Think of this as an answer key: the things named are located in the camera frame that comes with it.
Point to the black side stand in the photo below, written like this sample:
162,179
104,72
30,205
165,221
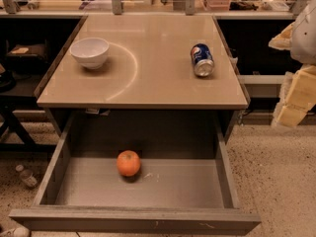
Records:
23,65

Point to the grey open drawer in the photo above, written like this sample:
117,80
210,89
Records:
184,185

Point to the orange fruit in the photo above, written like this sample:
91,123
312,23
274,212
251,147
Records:
128,163

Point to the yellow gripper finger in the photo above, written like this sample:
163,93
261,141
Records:
297,96
283,40

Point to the white shoe on floor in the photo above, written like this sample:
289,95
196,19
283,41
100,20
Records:
16,232

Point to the blue Pepsi soda can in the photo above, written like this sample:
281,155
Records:
202,60

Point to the small jar on floor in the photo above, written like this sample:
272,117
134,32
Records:
27,176

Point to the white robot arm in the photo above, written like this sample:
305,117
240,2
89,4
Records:
303,39

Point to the grey counter cabinet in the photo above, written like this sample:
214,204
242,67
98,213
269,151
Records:
149,67

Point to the white ceramic bowl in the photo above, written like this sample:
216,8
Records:
90,53

